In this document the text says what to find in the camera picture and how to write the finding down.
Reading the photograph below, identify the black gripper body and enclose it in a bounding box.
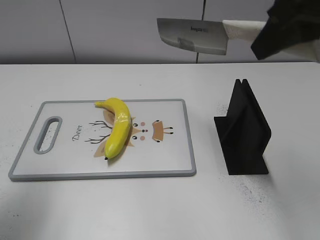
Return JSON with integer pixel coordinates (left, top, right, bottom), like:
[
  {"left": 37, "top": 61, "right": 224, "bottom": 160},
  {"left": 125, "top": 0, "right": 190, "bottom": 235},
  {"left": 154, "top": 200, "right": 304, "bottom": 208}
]
[{"left": 250, "top": 0, "right": 320, "bottom": 60}]

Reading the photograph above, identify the white handled cleaver knife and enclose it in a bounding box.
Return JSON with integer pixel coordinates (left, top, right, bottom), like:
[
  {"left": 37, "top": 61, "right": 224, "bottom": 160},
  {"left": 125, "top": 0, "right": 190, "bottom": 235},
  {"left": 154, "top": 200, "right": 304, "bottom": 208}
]
[{"left": 156, "top": 17, "right": 267, "bottom": 56}]

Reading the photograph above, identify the yellow plastic banana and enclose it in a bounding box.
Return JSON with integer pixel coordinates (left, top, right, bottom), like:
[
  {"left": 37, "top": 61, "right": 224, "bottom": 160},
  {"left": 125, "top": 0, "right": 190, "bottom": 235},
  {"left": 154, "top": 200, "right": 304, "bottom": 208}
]
[{"left": 94, "top": 97, "right": 132, "bottom": 160}]

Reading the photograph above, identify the black knife stand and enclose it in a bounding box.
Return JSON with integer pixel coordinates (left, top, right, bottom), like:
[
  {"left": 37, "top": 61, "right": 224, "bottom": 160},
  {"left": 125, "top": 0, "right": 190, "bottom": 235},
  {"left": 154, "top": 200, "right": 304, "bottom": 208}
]
[{"left": 214, "top": 79, "right": 272, "bottom": 175}]

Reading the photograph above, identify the white deer cutting board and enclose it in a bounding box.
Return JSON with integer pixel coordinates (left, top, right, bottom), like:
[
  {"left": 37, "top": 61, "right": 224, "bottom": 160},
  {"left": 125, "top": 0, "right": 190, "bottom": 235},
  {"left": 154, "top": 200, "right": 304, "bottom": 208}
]
[{"left": 8, "top": 99, "right": 196, "bottom": 181}]

